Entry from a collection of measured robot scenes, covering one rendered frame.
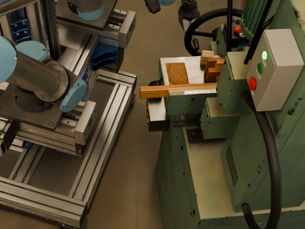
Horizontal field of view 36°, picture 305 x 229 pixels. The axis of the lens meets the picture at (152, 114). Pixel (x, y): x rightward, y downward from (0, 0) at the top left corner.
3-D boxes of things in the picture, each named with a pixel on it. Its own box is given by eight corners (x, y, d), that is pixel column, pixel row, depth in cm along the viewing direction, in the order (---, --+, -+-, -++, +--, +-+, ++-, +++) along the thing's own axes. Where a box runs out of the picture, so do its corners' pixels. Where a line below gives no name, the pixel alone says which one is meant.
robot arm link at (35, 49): (33, 57, 162) (27, 29, 151) (61, 78, 158) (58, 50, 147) (6, 78, 156) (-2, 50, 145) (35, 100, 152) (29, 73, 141)
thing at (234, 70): (243, 86, 132) (257, 50, 120) (251, 113, 127) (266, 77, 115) (213, 88, 131) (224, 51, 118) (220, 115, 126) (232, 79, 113)
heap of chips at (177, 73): (184, 62, 168) (185, 58, 167) (189, 84, 163) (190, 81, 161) (165, 63, 167) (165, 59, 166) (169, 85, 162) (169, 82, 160)
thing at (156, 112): (164, 106, 201) (165, 95, 195) (168, 130, 194) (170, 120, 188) (144, 107, 200) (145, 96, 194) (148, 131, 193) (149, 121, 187)
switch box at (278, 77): (269, 76, 112) (291, 27, 99) (281, 110, 107) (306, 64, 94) (244, 77, 112) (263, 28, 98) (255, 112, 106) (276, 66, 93)
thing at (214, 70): (271, 74, 168) (275, 64, 164) (272, 78, 167) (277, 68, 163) (205, 77, 165) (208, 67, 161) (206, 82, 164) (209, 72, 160)
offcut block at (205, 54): (211, 58, 170) (213, 51, 167) (211, 65, 168) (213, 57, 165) (200, 57, 170) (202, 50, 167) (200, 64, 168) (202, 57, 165)
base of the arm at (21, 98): (6, 106, 162) (1, 88, 154) (25, 73, 170) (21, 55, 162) (48, 117, 160) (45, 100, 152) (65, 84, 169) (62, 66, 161)
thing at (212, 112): (227, 118, 149) (235, 95, 139) (232, 137, 145) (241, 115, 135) (198, 120, 147) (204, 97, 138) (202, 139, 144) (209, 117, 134)
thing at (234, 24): (254, 24, 173) (258, 13, 169) (262, 47, 167) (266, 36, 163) (219, 25, 172) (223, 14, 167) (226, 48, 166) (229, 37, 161)
